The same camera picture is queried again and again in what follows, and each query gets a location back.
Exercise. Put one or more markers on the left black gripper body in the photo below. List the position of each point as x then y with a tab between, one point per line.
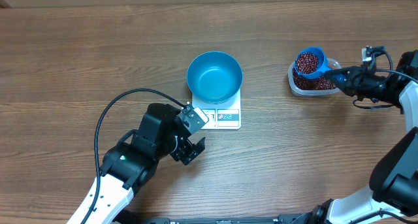
176	145

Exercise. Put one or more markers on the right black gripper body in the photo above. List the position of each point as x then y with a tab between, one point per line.
375	86

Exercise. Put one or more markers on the blue plastic measuring scoop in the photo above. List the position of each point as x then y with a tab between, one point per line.
323	65

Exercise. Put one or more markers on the teal round bowl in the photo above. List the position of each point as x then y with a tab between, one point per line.
214	77

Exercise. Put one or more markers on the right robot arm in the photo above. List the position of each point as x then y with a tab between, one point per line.
392	188

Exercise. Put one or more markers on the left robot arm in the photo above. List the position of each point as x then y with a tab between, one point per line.
132	162

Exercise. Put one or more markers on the white digital kitchen scale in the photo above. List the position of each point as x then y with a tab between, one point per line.
224	116

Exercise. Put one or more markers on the clear plastic food container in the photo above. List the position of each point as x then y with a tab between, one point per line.
311	93

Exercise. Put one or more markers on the red adzuki beans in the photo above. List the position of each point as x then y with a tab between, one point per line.
306	63

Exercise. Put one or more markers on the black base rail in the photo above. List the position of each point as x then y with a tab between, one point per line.
222	220

